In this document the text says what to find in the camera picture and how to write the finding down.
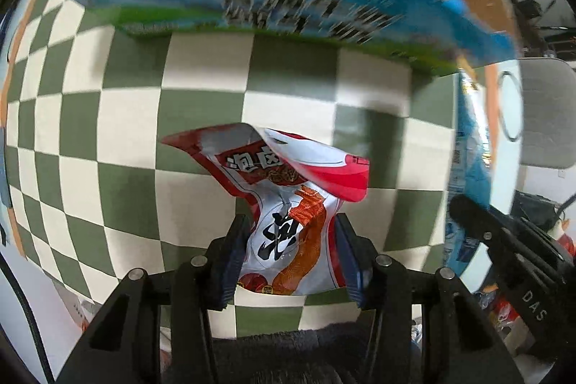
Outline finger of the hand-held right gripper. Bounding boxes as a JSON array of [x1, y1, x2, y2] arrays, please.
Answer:
[[449, 195, 505, 253], [488, 208, 572, 265]]

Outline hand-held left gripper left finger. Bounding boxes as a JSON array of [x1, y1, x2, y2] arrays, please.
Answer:
[[56, 213, 253, 384]]

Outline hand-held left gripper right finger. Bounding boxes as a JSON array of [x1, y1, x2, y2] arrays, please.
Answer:
[[334, 213, 511, 384]]

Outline blue snack packet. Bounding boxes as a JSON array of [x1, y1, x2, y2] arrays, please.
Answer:
[[443, 69, 493, 272]]

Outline red white snack packet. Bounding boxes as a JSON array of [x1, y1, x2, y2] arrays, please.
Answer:
[[159, 123, 370, 295]]

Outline pile of red packets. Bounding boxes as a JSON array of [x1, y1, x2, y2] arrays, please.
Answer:
[[477, 285, 518, 337]]

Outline black bag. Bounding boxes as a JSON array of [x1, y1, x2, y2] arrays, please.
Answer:
[[510, 190, 576, 232]]

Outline grey chair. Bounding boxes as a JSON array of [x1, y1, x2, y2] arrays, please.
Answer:
[[519, 58, 576, 169]]

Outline green cream checkered mat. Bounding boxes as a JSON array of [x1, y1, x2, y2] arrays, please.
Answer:
[[0, 0, 500, 342]]

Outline black equipment stand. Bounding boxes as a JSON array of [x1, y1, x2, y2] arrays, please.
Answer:
[[501, 0, 576, 52]]

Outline black cable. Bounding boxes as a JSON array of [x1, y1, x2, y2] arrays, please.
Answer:
[[0, 249, 55, 384]]

